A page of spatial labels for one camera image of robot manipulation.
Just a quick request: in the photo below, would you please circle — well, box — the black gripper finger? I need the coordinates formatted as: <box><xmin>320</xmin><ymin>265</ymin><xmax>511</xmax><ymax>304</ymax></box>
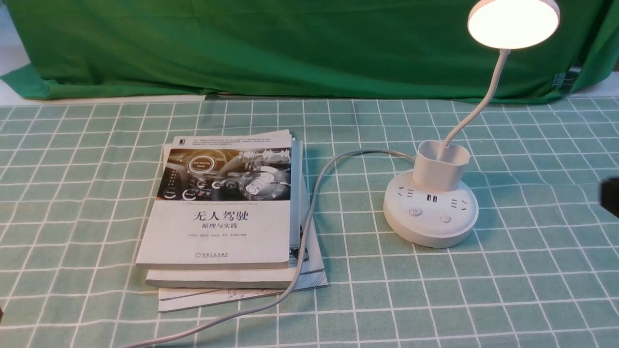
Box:
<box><xmin>600</xmin><ymin>177</ymin><xmax>619</xmax><ymax>218</ymax></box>

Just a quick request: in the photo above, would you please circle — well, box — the white desk lamp with sockets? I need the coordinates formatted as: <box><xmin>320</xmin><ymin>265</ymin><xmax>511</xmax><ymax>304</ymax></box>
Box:
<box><xmin>383</xmin><ymin>0</ymin><xmax>560</xmax><ymax>249</ymax></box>

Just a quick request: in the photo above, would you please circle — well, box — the green checkered tablecloth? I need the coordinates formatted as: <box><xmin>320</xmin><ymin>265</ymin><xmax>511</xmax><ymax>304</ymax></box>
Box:
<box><xmin>0</xmin><ymin>97</ymin><xmax>619</xmax><ymax>348</ymax></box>

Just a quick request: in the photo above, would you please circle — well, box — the metal binder clip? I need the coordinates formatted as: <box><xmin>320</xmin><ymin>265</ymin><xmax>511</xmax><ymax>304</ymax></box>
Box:
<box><xmin>551</xmin><ymin>67</ymin><xmax>581</xmax><ymax>95</ymax></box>

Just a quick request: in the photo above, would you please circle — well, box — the middle white book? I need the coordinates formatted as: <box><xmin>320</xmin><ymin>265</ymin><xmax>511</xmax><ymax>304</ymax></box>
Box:
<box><xmin>146</xmin><ymin>140</ymin><xmax>307</xmax><ymax>290</ymax></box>

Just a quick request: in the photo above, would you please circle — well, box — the top book self-driving cover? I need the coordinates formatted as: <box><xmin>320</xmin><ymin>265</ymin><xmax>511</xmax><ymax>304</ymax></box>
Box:
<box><xmin>135</xmin><ymin>129</ymin><xmax>294</xmax><ymax>269</ymax></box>

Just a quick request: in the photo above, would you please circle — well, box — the green backdrop cloth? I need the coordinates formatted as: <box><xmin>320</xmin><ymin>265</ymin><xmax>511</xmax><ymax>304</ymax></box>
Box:
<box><xmin>0</xmin><ymin>0</ymin><xmax>619</xmax><ymax>104</ymax></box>

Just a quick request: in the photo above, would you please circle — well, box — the white power cable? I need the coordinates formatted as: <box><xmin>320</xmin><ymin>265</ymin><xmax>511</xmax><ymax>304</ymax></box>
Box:
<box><xmin>118</xmin><ymin>148</ymin><xmax>416</xmax><ymax>348</ymax></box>

